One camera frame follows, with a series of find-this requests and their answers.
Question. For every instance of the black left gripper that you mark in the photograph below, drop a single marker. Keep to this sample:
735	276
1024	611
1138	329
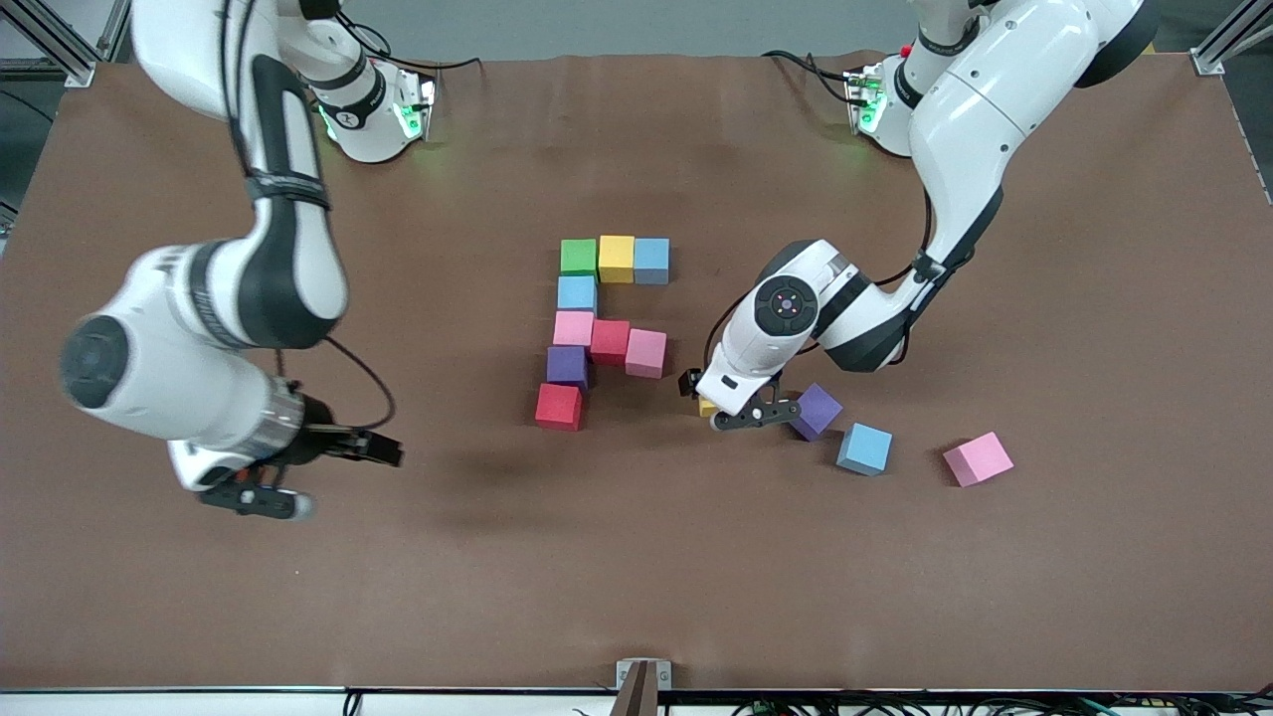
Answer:
688	383

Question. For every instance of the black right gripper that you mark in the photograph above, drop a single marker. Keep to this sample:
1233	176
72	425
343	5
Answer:
320	439

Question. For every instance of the yellow foam cube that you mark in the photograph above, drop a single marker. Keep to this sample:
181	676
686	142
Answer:
617	260
707	407

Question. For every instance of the pink foam cube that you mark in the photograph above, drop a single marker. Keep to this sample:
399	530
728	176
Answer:
978	458
574	328
646	353

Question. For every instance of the red foam cube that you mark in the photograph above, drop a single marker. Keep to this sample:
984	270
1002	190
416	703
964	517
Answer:
558	406
610	341

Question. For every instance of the blue foam cube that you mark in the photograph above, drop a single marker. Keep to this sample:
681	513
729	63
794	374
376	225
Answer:
651	261
577	293
863	448

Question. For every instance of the purple foam cube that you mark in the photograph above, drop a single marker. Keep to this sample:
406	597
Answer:
567	366
818	413

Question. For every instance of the green foam cube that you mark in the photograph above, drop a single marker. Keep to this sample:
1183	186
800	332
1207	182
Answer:
578	256

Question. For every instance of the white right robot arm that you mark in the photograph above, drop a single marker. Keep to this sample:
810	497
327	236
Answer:
199	388

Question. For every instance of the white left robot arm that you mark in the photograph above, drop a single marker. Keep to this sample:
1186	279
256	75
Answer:
955	129

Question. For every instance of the brown table cover sheet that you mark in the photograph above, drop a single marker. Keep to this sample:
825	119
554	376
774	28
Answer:
597	597

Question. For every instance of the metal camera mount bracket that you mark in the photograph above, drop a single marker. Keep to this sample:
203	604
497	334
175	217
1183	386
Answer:
643	686

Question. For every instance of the aluminium frame post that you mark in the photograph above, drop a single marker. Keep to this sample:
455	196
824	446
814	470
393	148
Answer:
1218	50
60	55

